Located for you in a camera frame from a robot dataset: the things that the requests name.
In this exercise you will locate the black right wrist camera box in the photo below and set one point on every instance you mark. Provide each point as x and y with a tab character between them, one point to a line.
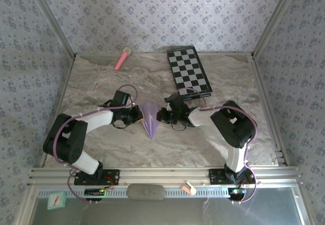
176	104

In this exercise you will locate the shiny metal sheet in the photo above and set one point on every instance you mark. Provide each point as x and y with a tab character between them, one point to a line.
152	212

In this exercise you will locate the aluminium side rail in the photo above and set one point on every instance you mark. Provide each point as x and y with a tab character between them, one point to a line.
58	108
267	108

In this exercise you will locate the grey oval stone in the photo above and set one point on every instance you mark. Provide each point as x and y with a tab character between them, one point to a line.
146	192

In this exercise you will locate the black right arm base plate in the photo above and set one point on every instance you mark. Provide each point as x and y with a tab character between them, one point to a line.
215	175

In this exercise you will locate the pink and cream clip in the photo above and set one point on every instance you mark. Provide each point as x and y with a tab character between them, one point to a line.
189	188

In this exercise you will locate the right circuit board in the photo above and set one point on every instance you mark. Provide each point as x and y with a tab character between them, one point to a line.
236	191

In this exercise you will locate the aluminium frame post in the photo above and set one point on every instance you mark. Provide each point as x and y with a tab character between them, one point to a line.
53	19
274	19

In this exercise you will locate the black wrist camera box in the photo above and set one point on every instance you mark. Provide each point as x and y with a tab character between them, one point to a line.
176	104
122	98

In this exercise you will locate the teal square clock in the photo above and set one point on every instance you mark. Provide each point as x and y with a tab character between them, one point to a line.
57	200

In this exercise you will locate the pink toy microphone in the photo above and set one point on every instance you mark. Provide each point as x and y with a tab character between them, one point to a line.
121	60

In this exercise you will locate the purple paper sheet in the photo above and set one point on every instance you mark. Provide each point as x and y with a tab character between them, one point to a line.
150	121

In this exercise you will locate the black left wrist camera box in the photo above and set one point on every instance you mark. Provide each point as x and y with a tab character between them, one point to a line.
122	98

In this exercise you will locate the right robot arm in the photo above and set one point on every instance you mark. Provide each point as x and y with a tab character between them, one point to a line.
233	128

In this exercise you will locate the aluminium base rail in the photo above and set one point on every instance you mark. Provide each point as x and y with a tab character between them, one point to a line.
165	174

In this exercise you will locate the black and grey chessboard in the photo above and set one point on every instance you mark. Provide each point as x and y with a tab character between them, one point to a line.
188	67

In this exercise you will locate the circuit board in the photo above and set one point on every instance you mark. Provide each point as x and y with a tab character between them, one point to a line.
236	191
94	192

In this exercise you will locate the left circuit board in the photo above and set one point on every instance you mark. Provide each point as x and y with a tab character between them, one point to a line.
94	192

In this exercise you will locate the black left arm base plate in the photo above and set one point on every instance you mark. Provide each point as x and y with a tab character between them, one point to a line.
111	176

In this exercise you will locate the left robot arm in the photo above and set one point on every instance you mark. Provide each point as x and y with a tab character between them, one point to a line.
99	119

